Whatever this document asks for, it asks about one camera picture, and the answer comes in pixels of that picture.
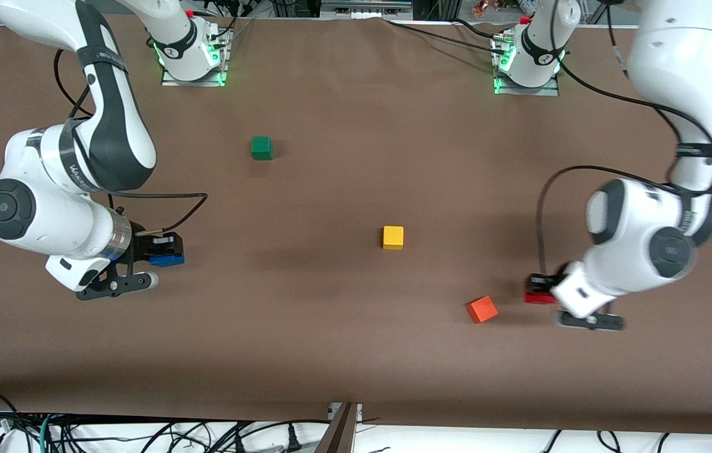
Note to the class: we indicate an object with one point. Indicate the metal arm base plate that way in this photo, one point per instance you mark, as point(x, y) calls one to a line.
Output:
point(546, 92)
point(174, 82)

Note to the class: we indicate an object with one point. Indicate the yellow wooden block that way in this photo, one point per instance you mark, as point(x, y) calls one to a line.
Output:
point(393, 238)

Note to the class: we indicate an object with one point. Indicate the green wooden block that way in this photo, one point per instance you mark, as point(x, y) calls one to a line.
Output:
point(261, 148)

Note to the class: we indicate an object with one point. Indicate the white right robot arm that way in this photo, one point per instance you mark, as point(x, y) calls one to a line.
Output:
point(47, 207)

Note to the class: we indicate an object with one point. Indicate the grey power strip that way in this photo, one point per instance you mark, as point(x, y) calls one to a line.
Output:
point(365, 7)

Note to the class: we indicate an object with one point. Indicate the red wooden block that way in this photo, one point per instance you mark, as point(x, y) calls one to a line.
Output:
point(535, 297)

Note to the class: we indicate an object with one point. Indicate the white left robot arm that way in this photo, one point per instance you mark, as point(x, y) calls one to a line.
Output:
point(632, 233)

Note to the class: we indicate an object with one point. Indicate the brown table cover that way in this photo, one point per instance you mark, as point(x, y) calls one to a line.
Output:
point(330, 346)

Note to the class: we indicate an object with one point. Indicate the orange wooden block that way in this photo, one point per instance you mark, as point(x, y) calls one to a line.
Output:
point(482, 309)

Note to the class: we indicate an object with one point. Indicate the blue wooden block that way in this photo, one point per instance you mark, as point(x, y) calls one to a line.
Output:
point(170, 259)

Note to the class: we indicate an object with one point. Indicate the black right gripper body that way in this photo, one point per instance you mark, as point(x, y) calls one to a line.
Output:
point(140, 246)

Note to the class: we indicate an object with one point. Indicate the black power plug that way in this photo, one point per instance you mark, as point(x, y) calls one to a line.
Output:
point(293, 439)

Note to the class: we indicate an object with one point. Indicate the camera mount post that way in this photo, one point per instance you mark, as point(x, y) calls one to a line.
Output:
point(338, 434)

